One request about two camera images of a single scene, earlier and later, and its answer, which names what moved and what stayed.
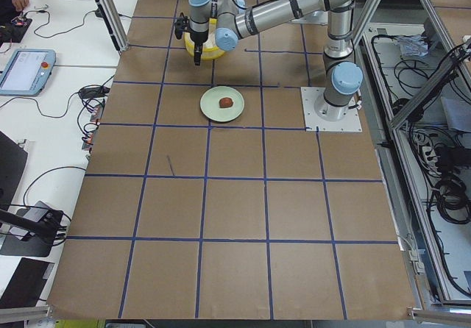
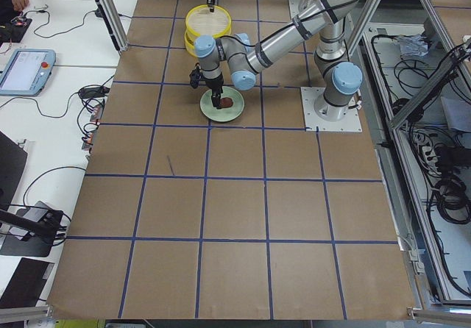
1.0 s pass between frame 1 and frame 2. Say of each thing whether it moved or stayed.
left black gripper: moved
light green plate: stayed
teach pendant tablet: stayed
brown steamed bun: stayed
